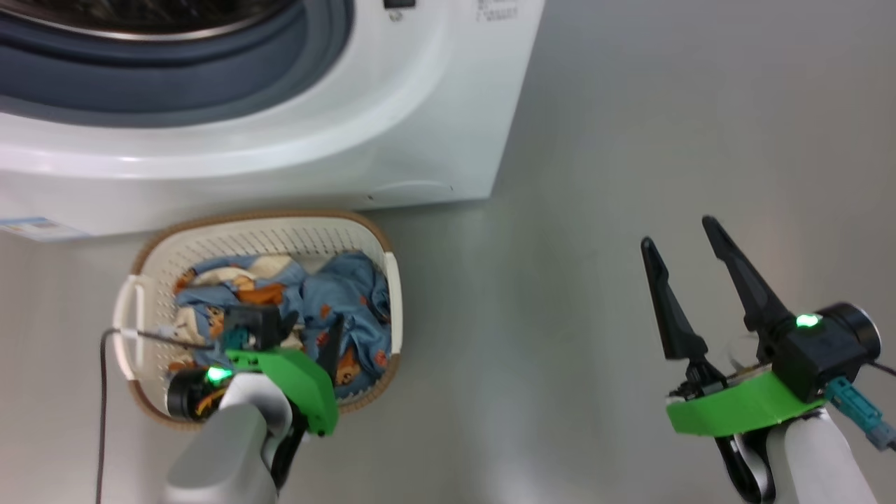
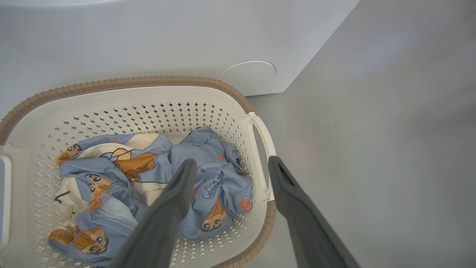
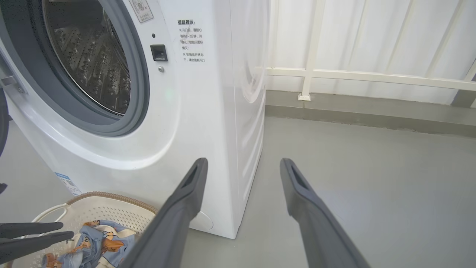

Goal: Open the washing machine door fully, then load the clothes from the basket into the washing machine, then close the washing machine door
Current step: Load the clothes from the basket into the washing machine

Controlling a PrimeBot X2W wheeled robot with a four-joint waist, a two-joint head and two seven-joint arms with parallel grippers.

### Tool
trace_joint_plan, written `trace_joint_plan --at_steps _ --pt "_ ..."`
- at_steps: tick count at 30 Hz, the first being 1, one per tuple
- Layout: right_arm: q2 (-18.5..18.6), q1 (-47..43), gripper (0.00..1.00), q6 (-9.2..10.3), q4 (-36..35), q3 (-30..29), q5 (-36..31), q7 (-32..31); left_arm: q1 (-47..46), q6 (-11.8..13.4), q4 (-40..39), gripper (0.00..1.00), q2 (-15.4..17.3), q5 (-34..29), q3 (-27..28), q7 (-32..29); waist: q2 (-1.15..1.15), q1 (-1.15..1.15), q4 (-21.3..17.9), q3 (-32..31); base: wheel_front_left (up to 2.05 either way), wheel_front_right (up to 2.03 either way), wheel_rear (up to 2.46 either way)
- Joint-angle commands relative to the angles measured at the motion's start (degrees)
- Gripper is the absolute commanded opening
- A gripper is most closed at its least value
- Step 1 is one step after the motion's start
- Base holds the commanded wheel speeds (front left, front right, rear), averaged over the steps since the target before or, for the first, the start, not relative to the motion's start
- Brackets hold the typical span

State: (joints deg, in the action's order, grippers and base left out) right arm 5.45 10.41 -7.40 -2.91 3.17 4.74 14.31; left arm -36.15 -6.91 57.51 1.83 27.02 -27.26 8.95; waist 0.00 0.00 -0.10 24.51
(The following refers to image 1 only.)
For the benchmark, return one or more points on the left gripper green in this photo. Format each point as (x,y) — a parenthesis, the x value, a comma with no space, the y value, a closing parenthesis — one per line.
(301,385)

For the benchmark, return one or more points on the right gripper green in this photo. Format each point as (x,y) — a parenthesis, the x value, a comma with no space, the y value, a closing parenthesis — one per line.
(742,409)

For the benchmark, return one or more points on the blue cartoon print garment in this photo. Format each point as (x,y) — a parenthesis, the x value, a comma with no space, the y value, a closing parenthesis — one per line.
(350,294)
(210,269)

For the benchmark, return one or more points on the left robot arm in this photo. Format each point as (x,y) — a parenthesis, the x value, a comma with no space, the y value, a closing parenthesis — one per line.
(224,448)

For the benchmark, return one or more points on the cream perforated laundry basket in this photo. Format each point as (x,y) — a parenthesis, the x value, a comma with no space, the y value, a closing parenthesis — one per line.
(280,234)

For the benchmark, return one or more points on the white front-load washing machine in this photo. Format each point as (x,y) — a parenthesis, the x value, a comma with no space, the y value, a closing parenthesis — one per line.
(280,168)

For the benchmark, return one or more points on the grey rubber door seal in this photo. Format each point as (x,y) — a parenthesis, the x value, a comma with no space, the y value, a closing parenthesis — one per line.
(210,77)

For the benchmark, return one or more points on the black door latch socket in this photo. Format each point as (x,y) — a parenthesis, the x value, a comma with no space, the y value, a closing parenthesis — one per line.
(399,3)

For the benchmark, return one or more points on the round white filter cover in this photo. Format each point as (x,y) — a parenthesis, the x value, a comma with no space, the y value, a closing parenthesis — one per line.
(409,190)

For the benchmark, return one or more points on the blue energy label sticker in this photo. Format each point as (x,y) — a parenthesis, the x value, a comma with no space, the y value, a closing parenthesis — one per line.
(38,229)

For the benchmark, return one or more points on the steel washer drum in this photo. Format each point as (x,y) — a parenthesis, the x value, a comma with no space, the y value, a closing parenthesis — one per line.
(140,14)

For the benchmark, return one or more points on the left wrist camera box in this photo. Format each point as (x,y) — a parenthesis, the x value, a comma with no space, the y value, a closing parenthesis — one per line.
(259,325)

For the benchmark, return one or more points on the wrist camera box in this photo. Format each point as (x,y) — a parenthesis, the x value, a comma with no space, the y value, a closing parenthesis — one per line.
(259,325)
(812,353)

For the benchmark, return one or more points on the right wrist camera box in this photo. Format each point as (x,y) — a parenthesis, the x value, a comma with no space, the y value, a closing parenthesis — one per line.
(812,353)

